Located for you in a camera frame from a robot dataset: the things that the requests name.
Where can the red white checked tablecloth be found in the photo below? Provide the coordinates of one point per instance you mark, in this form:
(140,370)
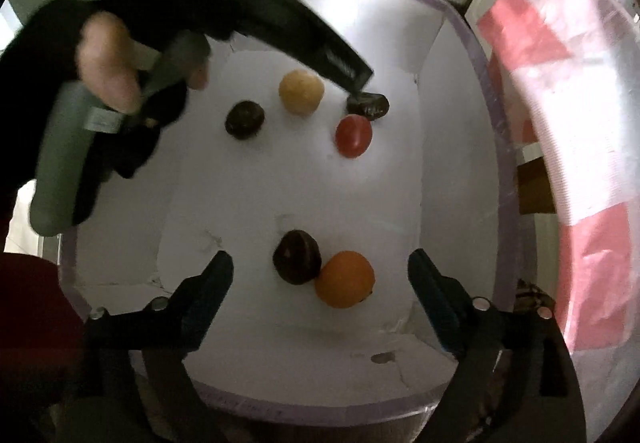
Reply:
(590,123)

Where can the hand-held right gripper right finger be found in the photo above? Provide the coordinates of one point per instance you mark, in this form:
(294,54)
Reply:
(437,303)

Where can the white box with purple rim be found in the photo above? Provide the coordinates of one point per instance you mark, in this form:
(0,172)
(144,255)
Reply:
(240,203)

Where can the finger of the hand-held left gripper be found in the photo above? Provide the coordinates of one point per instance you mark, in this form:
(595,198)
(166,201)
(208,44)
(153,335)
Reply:
(330,58)

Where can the large orange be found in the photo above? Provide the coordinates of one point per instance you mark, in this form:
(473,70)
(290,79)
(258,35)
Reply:
(345,279)

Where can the dark wrinkled fruit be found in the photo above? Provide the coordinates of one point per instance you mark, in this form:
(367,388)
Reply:
(370,105)

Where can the person's left hand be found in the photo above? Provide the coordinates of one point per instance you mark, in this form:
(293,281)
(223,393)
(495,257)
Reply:
(107,68)

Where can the dark brown fruit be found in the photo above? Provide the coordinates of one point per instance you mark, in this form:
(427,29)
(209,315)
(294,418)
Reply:
(244,119)

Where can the small striped yellow melon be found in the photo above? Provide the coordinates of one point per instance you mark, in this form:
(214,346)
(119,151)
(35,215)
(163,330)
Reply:
(301,92)

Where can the dark avocado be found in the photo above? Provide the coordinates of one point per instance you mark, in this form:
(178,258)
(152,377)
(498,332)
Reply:
(296,256)

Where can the person's red clothing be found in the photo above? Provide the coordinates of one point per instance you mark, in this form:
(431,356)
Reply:
(30,323)

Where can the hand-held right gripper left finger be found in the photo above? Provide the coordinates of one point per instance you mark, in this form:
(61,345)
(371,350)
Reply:
(210,293)

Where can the small red tomato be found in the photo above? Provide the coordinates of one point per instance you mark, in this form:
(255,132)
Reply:
(353,136)

